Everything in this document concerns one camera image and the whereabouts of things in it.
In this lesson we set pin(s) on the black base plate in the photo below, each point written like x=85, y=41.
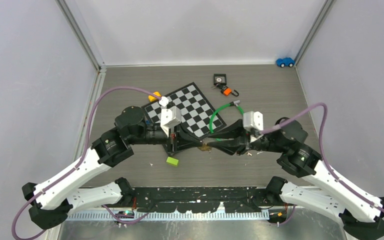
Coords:
x=242, y=199

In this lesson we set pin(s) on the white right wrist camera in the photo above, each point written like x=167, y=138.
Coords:
x=253, y=120

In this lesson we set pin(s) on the brass padlock with steel shackle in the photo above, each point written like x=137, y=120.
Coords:
x=204, y=147

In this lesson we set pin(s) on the black square key tag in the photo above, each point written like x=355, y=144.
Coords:
x=219, y=79

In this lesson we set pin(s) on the orange black padlock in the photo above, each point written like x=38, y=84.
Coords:
x=226, y=91

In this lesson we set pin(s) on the aluminium frame rail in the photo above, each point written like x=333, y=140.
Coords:
x=291, y=194

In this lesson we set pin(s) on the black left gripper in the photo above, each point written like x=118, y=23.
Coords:
x=181, y=140

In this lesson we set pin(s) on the green cable lock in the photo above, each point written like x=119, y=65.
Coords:
x=235, y=103

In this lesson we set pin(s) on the lime green block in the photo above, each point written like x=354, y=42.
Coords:
x=172, y=161

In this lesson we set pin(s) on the blue toy car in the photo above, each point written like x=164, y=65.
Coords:
x=285, y=62

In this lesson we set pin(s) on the black white chessboard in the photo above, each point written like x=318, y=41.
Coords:
x=196, y=111

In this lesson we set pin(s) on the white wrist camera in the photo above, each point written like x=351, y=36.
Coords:
x=170, y=115
x=253, y=120

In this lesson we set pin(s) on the yellow toy block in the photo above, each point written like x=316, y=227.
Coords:
x=154, y=97

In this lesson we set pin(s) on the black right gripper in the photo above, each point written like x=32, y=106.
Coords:
x=240, y=143

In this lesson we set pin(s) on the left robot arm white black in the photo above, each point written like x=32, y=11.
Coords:
x=54, y=200

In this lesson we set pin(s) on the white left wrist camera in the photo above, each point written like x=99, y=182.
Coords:
x=170, y=115

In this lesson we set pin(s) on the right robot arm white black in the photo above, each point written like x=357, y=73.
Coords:
x=359, y=213

